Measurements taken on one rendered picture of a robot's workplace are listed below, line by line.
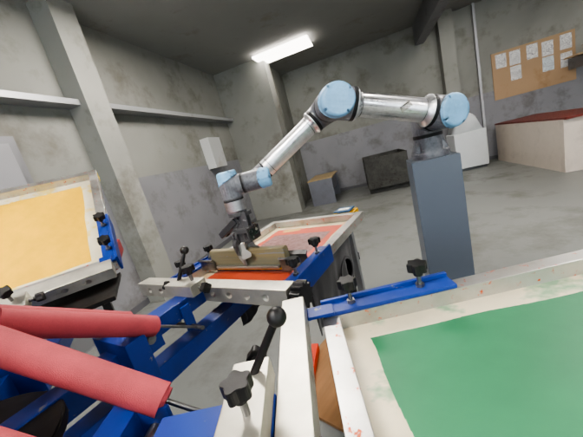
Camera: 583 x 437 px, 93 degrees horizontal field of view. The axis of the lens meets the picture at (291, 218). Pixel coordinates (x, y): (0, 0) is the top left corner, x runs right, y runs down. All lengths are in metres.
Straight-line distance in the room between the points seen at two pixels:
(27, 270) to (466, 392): 1.41
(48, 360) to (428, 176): 1.23
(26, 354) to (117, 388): 0.14
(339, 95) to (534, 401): 0.87
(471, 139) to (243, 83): 5.29
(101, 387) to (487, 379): 0.58
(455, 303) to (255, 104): 6.45
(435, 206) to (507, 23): 7.82
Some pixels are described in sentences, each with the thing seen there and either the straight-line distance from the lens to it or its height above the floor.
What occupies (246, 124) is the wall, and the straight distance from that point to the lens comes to 6.93.
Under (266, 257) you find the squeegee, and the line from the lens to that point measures 1.03.
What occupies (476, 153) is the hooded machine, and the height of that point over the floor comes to 0.33.
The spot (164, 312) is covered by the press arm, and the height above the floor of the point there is 1.04.
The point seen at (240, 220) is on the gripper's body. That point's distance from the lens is 1.04.
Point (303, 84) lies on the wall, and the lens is 8.45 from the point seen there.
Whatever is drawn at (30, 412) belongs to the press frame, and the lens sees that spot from 0.81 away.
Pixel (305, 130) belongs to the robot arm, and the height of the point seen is 1.43.
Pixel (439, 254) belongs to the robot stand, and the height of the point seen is 0.78.
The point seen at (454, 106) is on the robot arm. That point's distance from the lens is 1.17.
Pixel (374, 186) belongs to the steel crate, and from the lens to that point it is 6.75.
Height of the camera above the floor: 1.36
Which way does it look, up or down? 12 degrees down
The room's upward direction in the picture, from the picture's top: 15 degrees counter-clockwise
